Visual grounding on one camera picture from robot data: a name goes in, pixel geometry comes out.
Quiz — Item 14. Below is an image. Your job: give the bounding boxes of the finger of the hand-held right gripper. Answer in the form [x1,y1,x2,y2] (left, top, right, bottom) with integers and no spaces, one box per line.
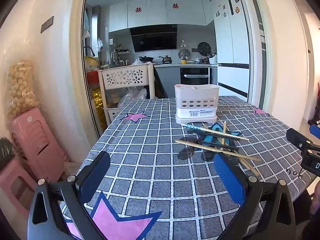
[286,128,320,155]
[309,124,320,139]

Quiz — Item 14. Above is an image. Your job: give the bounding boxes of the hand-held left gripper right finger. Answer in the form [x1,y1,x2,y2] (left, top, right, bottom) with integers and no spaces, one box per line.
[214,152,297,240]

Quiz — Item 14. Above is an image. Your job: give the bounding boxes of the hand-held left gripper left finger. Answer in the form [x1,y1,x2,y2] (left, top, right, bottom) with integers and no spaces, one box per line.
[27,151,112,240]

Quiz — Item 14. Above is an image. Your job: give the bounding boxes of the pile of chopsticks and spoons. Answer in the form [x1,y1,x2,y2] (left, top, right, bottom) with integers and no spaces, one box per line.
[202,123,262,178]

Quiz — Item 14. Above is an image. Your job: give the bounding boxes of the black chopstick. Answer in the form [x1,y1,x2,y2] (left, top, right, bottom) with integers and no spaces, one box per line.
[199,141,240,152]

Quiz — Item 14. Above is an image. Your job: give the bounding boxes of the blue patterned chopstick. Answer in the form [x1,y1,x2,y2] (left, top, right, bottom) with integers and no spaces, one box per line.
[180,123,250,141]

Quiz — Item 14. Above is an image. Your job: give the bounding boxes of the white plastic utensil holder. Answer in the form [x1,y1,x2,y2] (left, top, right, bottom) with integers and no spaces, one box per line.
[174,83,220,125]

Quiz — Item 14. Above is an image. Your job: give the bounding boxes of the grey checked tablecloth with stars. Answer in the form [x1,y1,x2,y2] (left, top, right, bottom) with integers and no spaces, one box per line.
[60,95,316,240]

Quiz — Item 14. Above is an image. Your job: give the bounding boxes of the gold foil decoration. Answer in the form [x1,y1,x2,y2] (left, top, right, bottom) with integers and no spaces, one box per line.
[93,88,107,132]

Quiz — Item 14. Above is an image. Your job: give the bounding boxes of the pink plastic stool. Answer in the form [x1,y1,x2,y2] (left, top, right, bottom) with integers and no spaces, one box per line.
[0,159,38,218]
[9,107,64,179]

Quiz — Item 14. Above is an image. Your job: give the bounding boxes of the clear plastic bag with contents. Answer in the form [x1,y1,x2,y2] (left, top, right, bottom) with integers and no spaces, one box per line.
[117,88,148,107]

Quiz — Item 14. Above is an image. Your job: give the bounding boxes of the red container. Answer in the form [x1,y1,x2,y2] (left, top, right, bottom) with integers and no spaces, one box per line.
[86,71,100,86]

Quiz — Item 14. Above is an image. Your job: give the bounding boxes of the cream flower-cutout trolley rack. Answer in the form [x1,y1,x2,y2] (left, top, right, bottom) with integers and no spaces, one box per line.
[98,63,156,127]

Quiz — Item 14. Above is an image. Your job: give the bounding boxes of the black built-in oven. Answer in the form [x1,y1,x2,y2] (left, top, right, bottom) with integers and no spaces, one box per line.
[180,67,213,86]

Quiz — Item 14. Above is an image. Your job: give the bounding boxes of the black hanging bag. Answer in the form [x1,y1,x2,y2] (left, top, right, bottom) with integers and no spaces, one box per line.
[153,67,168,99]

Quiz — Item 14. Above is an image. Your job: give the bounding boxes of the bag of puffed snacks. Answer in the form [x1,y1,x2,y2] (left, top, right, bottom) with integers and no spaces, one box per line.
[6,59,41,121]

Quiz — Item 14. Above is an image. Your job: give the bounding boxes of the white refrigerator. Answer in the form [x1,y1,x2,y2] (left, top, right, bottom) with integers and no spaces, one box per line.
[212,0,251,101]

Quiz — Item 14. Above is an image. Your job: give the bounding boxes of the black range hood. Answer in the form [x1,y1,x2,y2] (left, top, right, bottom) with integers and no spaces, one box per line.
[130,24,178,53]

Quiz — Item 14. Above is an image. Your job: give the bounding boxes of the white upper cabinets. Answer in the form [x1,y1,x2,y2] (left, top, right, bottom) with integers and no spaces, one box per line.
[108,0,215,33]

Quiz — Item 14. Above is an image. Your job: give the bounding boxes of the grey wall plate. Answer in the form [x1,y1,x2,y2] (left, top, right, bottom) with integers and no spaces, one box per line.
[40,16,54,34]

